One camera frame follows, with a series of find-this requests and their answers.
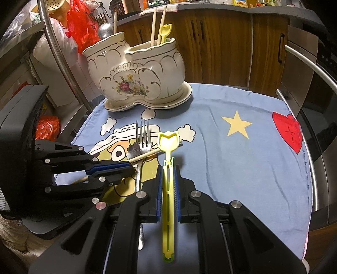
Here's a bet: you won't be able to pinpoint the white floral ceramic utensil holder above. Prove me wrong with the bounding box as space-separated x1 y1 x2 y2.
83 32 193 112

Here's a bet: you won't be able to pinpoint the thin wooden chopstick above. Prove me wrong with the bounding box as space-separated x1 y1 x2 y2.
113 10 118 35

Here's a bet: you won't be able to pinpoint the yellow perforated scoop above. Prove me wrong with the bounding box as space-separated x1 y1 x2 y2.
46 0 70 25

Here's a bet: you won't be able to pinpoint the wooden kitchen cabinets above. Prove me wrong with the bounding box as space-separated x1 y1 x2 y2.
115 8 290 98

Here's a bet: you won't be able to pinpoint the white dish towel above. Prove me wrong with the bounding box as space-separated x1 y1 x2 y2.
140 3 179 16

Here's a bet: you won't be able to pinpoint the steel fork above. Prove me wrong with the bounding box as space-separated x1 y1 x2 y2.
135 120 151 251

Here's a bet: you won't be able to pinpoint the built-in oven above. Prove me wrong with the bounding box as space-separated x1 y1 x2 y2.
279 24 336 230

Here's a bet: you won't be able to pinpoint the red bag on shelf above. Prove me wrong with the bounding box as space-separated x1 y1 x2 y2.
35 115 60 142

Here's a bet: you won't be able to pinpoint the flower steel spoon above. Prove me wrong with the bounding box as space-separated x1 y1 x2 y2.
126 142 142 160

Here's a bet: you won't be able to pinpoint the long steel spoon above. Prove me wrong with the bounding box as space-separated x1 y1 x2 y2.
97 22 114 40

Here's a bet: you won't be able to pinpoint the red plastic bag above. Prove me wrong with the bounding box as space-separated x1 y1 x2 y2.
66 0 100 54

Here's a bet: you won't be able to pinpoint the electric pressure cooker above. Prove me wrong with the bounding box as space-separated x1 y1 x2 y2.
109 0 126 15

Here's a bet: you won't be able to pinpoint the blue cartoon cloth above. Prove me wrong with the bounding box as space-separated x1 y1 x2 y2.
71 83 313 260

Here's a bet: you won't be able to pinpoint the yellow plastic training chopstick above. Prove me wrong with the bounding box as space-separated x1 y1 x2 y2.
160 23 172 44
157 131 181 263

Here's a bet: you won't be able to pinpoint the chrome curved rail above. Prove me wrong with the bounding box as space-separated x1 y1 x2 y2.
36 0 94 114

